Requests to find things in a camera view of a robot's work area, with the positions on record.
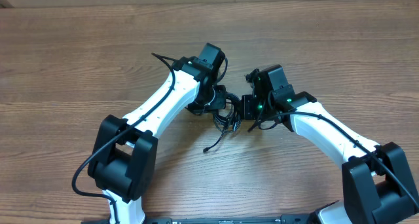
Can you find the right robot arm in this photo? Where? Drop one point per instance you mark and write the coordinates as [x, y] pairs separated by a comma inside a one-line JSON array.
[[378, 186]]

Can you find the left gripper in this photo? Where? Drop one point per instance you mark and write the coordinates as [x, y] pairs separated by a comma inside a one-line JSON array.
[[220, 102]]

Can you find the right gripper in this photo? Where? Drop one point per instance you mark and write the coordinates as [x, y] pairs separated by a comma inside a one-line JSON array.
[[247, 108]]

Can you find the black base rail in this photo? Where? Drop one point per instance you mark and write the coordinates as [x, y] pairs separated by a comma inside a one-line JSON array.
[[222, 221]]

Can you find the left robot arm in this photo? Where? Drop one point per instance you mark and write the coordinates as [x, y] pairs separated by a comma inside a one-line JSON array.
[[124, 154]]

